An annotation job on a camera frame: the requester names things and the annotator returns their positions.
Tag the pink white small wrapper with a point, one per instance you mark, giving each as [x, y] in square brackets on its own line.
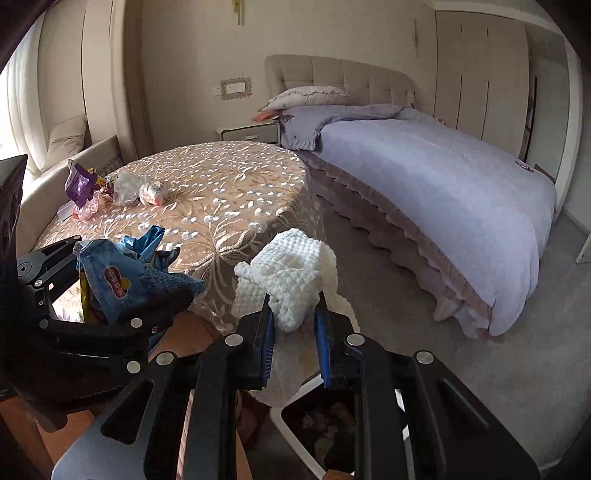
[152, 193]

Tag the purple snack bag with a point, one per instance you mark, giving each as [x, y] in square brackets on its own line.
[80, 184]

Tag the orange packet on nightstand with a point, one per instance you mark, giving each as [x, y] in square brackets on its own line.
[266, 116]

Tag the embroidered beige tablecloth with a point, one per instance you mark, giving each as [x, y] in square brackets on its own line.
[225, 201]

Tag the framed wall switch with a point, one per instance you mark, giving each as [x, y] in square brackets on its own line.
[236, 88]

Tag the bed with lavender duvet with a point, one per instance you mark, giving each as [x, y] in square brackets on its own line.
[480, 217]

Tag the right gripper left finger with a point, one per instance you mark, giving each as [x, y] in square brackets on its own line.
[258, 345]

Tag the blue snack bag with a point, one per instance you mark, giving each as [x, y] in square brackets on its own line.
[132, 272]

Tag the white paper towel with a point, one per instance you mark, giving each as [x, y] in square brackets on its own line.
[290, 273]

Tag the beige sofa cushion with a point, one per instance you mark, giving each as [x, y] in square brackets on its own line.
[66, 140]

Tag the clear crumpled plastic bag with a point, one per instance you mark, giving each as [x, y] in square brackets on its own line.
[126, 188]

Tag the beige sofa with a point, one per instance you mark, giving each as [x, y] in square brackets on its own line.
[40, 204]

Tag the beige built-in wardrobe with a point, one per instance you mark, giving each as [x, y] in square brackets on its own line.
[505, 83]

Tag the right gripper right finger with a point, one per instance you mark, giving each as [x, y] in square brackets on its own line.
[414, 417]

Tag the beige tufted headboard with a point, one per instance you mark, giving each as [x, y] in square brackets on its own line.
[365, 83]

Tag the frilled grey pillow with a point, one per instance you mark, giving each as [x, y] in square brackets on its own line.
[307, 96]

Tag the grey bedside nightstand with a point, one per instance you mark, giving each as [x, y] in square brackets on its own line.
[264, 132]

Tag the gold wall ornament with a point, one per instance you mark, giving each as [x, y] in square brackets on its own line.
[416, 37]
[238, 8]

